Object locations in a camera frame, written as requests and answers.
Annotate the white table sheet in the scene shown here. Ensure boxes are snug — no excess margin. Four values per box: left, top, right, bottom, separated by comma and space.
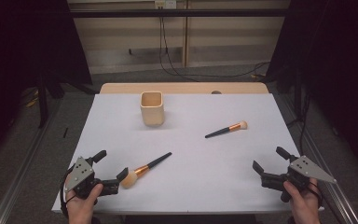
51, 92, 326, 216

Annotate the white wall socket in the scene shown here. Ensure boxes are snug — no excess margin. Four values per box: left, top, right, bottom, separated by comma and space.
154, 0, 178, 10

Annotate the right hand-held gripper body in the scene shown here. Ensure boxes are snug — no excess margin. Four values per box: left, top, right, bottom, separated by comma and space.
260, 154, 337, 203

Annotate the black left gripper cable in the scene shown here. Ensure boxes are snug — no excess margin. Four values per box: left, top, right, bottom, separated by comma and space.
59, 163, 76, 218

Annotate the beige wall post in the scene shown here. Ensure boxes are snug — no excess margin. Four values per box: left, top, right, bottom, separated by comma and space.
182, 0, 190, 68

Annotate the beige square cup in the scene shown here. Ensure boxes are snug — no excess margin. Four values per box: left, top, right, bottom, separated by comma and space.
140, 91, 165, 127

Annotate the small makeup brush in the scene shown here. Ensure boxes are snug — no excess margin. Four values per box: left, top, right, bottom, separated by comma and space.
204, 119, 249, 140

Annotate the black horizontal bar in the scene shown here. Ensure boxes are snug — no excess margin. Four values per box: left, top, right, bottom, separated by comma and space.
69, 8, 291, 19

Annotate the black floor cable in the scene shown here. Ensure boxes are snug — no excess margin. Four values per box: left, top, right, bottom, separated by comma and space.
158, 7, 200, 83
161, 17, 272, 79

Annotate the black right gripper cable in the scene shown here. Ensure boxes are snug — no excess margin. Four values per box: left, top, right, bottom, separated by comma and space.
307, 182, 324, 202

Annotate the aluminium floor rail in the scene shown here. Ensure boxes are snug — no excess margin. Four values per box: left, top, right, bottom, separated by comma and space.
272, 89, 358, 224
0, 98, 67, 224

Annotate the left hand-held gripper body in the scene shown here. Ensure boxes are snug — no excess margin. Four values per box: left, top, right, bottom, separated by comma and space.
62, 156, 121, 201

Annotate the person's left hand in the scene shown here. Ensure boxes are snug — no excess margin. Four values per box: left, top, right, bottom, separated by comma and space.
65, 183, 104, 224

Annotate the dark curtain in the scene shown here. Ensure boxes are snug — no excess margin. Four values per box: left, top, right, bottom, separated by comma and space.
0, 0, 93, 175
264, 0, 358, 180

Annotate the person's right hand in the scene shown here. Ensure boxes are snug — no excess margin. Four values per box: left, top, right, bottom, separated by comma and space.
282, 178, 323, 224

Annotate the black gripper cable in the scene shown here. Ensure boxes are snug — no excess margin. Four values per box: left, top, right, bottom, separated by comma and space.
307, 182, 324, 202
59, 163, 76, 218

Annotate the wooden table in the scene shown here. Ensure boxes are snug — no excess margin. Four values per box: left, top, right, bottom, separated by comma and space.
99, 81, 270, 95

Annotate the large makeup brush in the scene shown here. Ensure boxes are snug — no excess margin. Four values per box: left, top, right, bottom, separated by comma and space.
119, 151, 173, 190

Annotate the black metal stand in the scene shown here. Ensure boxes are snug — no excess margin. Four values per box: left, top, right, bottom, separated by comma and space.
287, 69, 312, 157
36, 73, 50, 129

